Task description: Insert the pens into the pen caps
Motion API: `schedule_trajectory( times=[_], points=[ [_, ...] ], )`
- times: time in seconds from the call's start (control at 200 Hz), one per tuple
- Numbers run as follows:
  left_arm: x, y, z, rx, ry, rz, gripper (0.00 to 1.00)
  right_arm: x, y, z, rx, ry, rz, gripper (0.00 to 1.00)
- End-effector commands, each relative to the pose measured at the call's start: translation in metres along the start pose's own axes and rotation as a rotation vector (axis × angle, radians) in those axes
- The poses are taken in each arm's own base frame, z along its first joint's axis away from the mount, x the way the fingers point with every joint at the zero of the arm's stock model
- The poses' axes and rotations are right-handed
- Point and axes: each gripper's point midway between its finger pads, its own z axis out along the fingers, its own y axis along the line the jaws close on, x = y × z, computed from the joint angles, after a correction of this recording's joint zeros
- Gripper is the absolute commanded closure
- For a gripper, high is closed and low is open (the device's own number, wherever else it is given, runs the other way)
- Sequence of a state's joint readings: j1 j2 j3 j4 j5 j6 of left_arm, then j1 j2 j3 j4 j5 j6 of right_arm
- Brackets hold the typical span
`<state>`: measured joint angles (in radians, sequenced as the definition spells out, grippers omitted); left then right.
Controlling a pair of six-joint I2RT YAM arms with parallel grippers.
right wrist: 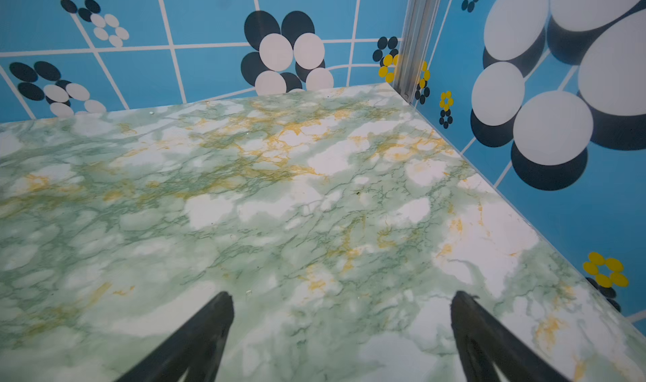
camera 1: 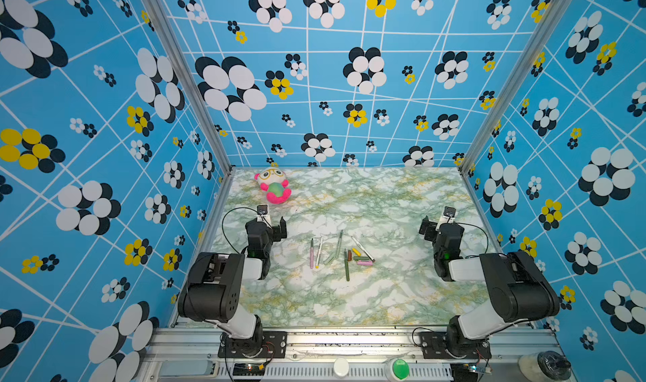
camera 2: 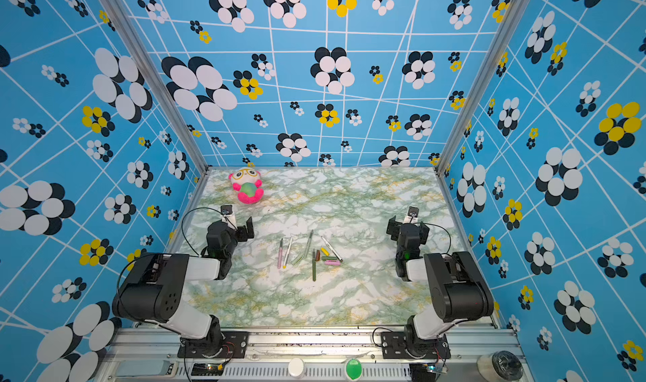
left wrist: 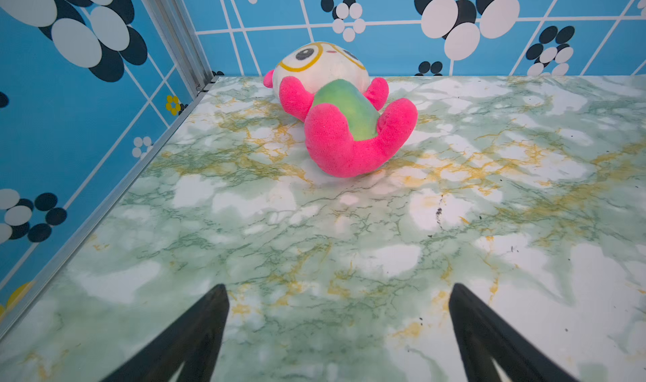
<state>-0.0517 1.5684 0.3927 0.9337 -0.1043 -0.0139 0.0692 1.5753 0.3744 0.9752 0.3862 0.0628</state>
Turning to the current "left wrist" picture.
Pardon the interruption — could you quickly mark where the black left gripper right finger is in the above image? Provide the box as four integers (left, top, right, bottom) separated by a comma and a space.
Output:
448, 283, 576, 382

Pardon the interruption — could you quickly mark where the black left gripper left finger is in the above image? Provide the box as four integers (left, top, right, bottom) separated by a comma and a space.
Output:
104, 284, 230, 381

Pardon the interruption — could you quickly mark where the pink white plush toy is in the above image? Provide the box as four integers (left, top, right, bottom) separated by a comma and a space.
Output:
263, 42, 418, 178

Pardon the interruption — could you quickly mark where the aluminium corner post left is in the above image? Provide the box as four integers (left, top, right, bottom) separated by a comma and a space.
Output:
141, 0, 215, 95

